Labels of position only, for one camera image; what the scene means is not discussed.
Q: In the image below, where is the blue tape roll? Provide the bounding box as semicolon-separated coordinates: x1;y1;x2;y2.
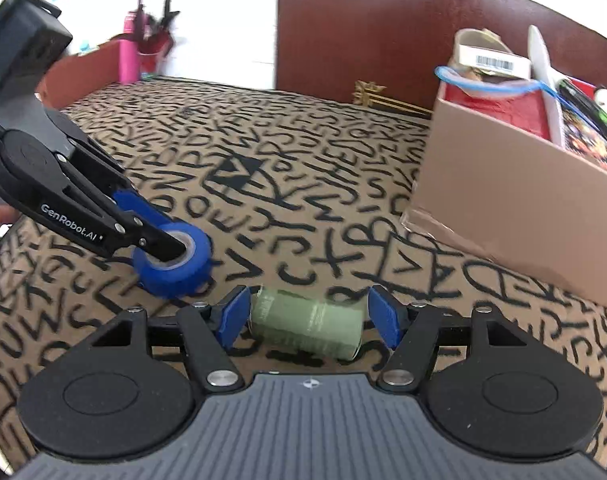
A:
132;221;212;299

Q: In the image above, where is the green small box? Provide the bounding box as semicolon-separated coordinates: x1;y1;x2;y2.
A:
249;287;365;361

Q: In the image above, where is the playing card box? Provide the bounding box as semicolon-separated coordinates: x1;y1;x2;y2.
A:
561;107;607;172

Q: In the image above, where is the orange white medicine box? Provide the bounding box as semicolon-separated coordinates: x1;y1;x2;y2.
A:
455;44;531;79

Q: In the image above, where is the pink bottle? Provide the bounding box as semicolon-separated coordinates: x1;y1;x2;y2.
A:
119;12;140;84

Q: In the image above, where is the red pen cup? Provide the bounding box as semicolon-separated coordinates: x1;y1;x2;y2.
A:
138;42;170;79

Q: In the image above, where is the cardboard storage box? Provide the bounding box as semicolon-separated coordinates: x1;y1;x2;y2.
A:
401;84;607;307

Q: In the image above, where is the red booklet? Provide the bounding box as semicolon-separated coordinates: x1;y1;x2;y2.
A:
443;84;551;141

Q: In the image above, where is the blue rimmed strainer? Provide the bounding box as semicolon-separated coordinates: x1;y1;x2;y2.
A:
436;66;607;140

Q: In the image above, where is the black green marker pen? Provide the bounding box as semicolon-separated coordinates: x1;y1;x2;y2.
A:
557;79;607;136

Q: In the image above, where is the white plastic knife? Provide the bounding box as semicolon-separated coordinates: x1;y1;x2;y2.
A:
528;25;566;148

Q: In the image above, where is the dark wooden headboard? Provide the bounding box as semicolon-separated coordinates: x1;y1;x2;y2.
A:
275;0;607;108

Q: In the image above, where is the clear plastic measuring cup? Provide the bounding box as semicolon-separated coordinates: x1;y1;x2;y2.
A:
448;28;513;68

